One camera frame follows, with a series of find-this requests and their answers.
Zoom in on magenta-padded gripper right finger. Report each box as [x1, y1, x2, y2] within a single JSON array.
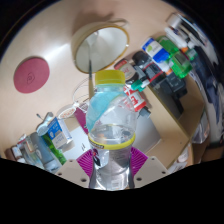
[[129, 146, 172, 189]]

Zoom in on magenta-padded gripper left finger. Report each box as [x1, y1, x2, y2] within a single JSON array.
[[54, 148, 98, 190]]

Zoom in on clear yellow-capped drink bottle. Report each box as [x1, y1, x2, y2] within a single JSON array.
[[85, 69, 139, 191]]

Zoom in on grey shaker bottle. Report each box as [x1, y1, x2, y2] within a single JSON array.
[[28, 131, 63, 173]]

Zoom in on wooden shelf unit with books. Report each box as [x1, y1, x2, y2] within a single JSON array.
[[133, 84, 208, 171]]

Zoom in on pink pouch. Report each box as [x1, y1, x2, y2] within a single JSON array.
[[73, 106, 90, 134]]

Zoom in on light blue hairbrush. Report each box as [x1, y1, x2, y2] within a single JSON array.
[[35, 112, 55, 137]]

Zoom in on black bag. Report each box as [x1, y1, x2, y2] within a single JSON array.
[[159, 71, 188, 114]]

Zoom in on spoon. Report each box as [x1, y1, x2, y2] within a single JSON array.
[[87, 59, 96, 101]]

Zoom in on hanging dark clothes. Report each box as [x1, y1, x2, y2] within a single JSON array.
[[193, 46, 224, 141]]

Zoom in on dark bottle with green cap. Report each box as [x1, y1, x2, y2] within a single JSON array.
[[113, 58, 138, 83]]

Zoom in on flat round red coaster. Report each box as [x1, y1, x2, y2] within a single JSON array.
[[13, 57, 51, 94]]

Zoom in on green plastic container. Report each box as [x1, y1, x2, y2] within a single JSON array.
[[156, 35, 194, 79]]

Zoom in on white bottle with blue label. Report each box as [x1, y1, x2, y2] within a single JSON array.
[[141, 37, 171, 64]]

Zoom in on cream ceramic cup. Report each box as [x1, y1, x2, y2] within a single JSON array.
[[70, 20, 130, 74]]

